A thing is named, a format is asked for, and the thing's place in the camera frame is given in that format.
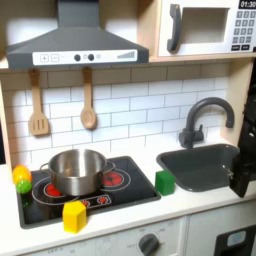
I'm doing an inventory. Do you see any dark grey tap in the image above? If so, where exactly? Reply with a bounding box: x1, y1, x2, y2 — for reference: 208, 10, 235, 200
178, 96, 236, 150

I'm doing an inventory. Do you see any grey oven knob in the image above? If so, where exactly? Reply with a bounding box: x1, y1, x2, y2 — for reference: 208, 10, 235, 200
137, 233, 161, 256

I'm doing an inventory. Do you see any steel pot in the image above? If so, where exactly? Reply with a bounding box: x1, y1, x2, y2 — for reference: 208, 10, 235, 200
39, 148, 117, 197

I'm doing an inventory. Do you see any green toy vegetable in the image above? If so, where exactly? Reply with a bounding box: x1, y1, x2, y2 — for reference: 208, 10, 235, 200
15, 179, 33, 195

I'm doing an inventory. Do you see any grey range hood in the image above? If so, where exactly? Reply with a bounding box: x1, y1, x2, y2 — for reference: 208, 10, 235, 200
5, 0, 150, 71

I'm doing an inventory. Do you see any black stove top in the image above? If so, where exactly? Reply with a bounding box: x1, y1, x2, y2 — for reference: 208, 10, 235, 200
16, 155, 162, 230

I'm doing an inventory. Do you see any wooden slotted spatula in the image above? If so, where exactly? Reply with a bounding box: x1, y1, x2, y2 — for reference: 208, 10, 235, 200
27, 68, 51, 137

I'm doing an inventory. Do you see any wooden spoon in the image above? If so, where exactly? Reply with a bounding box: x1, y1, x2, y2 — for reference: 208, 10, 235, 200
79, 66, 98, 131

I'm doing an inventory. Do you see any yellow block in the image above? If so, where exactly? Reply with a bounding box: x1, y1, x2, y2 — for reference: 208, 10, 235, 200
62, 200, 88, 234

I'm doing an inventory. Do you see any dark grey sink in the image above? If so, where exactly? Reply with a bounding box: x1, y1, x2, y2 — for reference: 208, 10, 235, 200
156, 143, 241, 193

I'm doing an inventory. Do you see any orange toy vegetable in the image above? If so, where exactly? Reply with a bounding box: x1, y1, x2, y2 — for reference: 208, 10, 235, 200
12, 164, 33, 186

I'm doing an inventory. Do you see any green block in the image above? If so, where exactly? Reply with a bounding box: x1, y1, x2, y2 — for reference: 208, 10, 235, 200
154, 169, 176, 197

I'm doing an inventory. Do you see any white toy microwave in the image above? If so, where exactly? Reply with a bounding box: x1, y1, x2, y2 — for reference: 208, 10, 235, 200
157, 0, 256, 58

